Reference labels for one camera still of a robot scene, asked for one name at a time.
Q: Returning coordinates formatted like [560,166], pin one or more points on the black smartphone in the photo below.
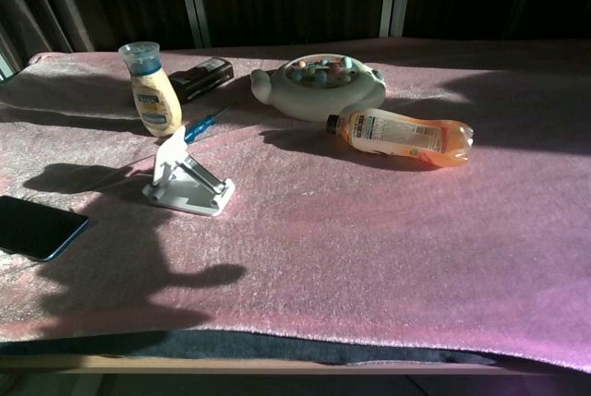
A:
[37,227]

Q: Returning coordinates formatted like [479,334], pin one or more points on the white plastic bracket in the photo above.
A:
[184,200]

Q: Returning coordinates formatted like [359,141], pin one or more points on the white round fishing toy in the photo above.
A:
[318,103]

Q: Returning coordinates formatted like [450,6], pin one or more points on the pink fuzzy table cloth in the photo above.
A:
[346,239]

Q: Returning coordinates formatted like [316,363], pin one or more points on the orange drink plastic bottle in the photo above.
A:
[392,135]

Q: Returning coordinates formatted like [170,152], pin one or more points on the dark red box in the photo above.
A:
[203,78]

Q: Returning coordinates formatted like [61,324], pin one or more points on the mayonnaise squeeze bottle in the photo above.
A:
[154,100]

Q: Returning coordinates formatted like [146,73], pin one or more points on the dark grey under mat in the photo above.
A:
[258,345]

